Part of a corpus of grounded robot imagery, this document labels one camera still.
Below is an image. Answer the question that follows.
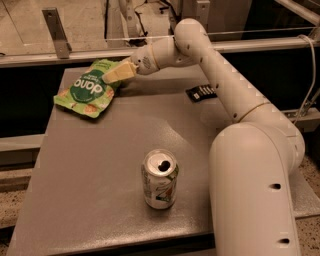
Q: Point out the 7up soda can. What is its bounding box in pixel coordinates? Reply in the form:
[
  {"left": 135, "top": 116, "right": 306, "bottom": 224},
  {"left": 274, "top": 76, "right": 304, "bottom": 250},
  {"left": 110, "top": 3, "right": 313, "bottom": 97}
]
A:
[{"left": 141, "top": 149, "right": 179, "bottom": 210}]

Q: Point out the green rice chip bag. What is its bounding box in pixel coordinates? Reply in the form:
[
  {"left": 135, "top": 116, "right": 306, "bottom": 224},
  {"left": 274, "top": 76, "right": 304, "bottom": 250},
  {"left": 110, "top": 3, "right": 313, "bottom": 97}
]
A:
[{"left": 54, "top": 59, "right": 120, "bottom": 118}]

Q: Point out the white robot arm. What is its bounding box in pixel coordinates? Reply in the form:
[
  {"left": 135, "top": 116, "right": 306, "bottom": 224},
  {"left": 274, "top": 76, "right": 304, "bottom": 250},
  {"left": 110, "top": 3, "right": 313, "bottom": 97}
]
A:
[{"left": 104, "top": 19, "right": 305, "bottom": 256}]

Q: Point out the horizontal metal rail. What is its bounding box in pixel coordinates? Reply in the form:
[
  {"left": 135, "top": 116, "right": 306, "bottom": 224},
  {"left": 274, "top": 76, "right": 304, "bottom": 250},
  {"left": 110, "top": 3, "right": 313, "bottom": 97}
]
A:
[{"left": 0, "top": 36, "right": 309, "bottom": 68}]

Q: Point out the black snack bar wrapper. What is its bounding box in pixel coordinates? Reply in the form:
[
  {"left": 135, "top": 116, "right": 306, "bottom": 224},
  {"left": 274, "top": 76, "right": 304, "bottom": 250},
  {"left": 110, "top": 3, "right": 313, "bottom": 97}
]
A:
[{"left": 186, "top": 84, "right": 217, "bottom": 102}]

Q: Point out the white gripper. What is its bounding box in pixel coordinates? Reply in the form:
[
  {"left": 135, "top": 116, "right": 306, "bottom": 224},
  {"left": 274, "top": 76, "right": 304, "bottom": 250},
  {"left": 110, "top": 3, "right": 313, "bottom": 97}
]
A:
[{"left": 102, "top": 45, "right": 159, "bottom": 84}]

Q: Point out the metal rail bracket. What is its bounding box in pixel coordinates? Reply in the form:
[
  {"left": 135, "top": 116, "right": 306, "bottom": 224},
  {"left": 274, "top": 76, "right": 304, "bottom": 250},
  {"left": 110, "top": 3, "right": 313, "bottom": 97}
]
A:
[
  {"left": 196, "top": 0, "right": 210, "bottom": 26},
  {"left": 42, "top": 7, "right": 72, "bottom": 59}
]

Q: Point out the white cable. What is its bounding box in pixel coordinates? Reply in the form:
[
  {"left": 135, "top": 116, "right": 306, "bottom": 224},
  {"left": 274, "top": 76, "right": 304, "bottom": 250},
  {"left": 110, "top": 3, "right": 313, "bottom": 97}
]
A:
[{"left": 293, "top": 34, "right": 318, "bottom": 126}]

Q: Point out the left metal rail bracket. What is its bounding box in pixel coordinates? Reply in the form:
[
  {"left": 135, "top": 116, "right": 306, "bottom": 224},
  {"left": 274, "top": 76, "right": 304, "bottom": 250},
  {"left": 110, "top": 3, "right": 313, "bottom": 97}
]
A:
[{"left": 42, "top": 7, "right": 72, "bottom": 59}]

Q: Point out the right metal rail bracket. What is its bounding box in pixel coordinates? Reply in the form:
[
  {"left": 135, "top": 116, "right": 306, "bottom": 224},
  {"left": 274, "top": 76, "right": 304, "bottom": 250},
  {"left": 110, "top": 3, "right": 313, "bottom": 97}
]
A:
[{"left": 196, "top": 0, "right": 210, "bottom": 26}]

